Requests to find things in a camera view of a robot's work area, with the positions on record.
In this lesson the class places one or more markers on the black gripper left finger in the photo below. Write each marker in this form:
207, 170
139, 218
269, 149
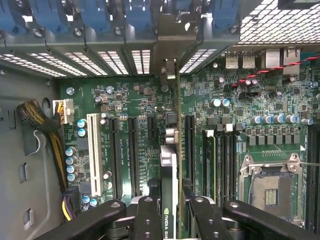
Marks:
147, 220

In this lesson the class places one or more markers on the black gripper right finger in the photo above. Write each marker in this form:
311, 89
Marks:
202, 220

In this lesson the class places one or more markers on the thin metal locking lever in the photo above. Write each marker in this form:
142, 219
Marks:
310, 164
250, 185

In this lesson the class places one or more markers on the black RAM slot bank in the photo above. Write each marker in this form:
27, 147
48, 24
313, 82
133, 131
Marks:
313, 175
226, 165

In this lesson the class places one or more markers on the black long expansion slot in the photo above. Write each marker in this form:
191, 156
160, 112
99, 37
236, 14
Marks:
133, 155
115, 155
190, 150

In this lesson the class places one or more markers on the CPU socket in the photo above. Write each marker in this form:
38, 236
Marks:
270, 195

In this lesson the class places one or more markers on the white expansion slot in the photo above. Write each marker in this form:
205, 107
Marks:
94, 155

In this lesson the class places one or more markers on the black short expansion slot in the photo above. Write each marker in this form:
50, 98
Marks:
151, 127

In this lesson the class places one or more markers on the green motherboard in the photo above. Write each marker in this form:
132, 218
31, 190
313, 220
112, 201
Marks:
140, 95

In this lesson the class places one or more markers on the white power connector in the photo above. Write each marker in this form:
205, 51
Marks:
66, 110

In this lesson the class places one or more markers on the black open PC case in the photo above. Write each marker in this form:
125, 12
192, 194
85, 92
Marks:
75, 43

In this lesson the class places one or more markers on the blue card retainer row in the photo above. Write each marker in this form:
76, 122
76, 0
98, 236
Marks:
95, 15

